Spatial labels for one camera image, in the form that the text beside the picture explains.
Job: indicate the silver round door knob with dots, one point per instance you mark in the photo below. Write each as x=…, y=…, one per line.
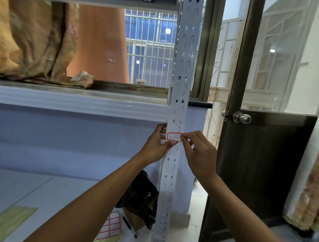
x=241, y=117

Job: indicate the person's left thumb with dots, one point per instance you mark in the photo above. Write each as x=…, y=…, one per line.
x=171, y=143

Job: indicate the person's left forearm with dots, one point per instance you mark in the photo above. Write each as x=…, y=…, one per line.
x=94, y=202

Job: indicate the orange fabric curtain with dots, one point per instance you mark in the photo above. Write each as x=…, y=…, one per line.
x=99, y=42

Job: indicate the light green wooden board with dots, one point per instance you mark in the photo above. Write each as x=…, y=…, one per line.
x=15, y=220

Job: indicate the white ornate balcony grille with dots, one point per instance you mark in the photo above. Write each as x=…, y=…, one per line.
x=219, y=74

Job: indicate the beige floral curtain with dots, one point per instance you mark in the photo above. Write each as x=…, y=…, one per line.
x=39, y=42

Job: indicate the sheet of red-bordered label stickers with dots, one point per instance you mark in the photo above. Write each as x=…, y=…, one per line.
x=111, y=225

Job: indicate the black plastic bag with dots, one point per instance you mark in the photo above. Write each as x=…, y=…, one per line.
x=142, y=197

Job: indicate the dark metal window frame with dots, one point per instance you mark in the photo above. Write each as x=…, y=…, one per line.
x=211, y=44

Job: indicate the person's left hand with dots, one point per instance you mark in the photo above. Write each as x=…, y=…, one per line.
x=154, y=147

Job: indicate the dark wooden door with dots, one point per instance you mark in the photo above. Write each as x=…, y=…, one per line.
x=259, y=162

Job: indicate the white perforated metal shelf post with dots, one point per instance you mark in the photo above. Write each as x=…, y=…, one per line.
x=183, y=62

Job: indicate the person's right thumb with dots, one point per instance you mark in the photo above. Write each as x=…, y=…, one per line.
x=187, y=144

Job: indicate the white red-bordered label sticker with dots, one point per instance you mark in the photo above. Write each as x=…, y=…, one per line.
x=174, y=137

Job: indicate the aluminium rail with red print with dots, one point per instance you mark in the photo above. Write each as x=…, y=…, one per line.
x=129, y=88

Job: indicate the white window security grille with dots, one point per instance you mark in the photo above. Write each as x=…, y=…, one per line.
x=149, y=42

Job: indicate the black rod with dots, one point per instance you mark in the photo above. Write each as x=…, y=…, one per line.
x=200, y=104

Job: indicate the person's right hand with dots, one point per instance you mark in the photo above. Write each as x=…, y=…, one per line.
x=201, y=157

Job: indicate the white metal shelf beam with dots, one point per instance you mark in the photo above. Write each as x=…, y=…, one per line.
x=114, y=4

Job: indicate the person's right forearm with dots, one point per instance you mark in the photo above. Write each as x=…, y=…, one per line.
x=231, y=212

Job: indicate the cream floral fringed curtain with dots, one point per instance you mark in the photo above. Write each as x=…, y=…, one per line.
x=305, y=189

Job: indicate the black pen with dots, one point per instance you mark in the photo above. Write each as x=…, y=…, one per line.
x=129, y=226

